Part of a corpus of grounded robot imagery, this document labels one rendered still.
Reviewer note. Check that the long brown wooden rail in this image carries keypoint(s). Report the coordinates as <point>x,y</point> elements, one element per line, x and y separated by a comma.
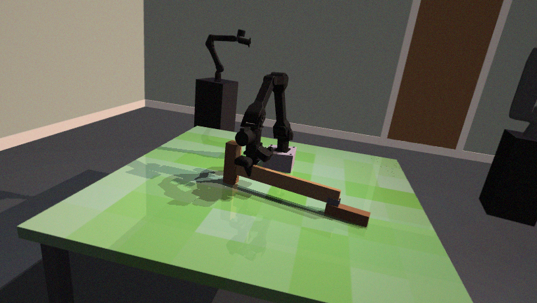
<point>290,183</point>

